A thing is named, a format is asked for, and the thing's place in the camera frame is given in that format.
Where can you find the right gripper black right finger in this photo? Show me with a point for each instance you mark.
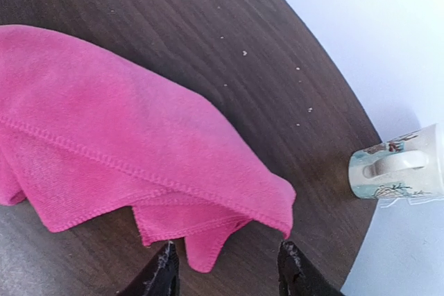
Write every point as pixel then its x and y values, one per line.
pixel 298 276

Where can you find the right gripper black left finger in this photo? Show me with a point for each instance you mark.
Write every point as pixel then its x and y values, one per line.
pixel 159 277

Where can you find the beige printed mug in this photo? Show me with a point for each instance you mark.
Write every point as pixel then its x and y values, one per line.
pixel 409 166

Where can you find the pink towel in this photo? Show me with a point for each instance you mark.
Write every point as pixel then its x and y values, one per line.
pixel 85 132

